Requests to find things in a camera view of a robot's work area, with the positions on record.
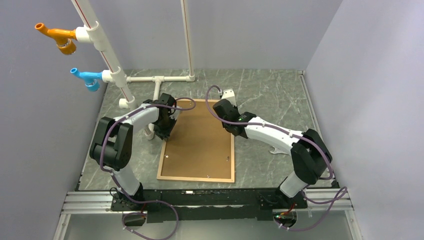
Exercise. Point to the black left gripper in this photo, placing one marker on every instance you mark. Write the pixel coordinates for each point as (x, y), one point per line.
(162, 134)

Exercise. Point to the wooden picture frame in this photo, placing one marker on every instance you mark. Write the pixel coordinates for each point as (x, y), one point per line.
(199, 149)

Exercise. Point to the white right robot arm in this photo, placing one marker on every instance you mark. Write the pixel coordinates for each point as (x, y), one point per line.
(310, 156)

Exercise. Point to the orange pipe fitting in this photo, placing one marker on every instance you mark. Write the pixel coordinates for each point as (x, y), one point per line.
(62, 37)

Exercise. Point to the white pvc pipe rack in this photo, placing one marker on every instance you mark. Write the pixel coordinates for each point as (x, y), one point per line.
(92, 32)

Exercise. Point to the blue pipe fitting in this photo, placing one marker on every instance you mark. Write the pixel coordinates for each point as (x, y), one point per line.
(91, 79)

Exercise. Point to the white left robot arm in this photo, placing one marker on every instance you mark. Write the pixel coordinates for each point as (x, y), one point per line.
(112, 144)

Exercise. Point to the silver open-end wrench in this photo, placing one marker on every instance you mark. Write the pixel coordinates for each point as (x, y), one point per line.
(275, 150)

